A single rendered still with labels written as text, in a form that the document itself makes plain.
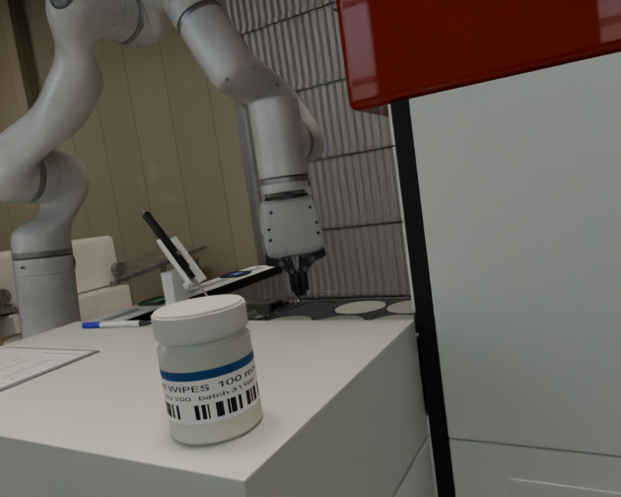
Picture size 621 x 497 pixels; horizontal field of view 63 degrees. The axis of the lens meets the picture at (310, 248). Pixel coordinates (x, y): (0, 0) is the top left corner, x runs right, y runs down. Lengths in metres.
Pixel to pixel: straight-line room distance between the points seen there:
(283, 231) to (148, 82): 3.58
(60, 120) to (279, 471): 0.92
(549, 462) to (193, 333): 0.44
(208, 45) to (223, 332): 0.64
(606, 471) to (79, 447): 0.51
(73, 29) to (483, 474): 0.95
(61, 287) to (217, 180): 2.76
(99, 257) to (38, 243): 2.03
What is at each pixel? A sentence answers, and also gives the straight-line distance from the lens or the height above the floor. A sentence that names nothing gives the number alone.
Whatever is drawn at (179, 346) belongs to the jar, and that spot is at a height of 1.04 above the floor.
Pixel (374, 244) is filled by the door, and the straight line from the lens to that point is 3.22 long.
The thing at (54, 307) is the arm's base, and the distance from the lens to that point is 1.22.
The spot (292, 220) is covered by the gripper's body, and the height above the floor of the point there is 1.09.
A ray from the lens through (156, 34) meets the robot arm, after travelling 1.14.
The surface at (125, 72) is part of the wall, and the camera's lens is 4.55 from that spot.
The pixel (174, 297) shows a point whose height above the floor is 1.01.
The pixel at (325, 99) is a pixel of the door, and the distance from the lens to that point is 3.33.
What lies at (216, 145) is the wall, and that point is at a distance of 3.88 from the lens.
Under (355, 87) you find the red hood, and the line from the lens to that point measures 0.63.
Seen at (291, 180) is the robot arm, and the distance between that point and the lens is 0.83.
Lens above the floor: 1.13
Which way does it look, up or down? 6 degrees down
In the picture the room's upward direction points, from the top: 8 degrees counter-clockwise
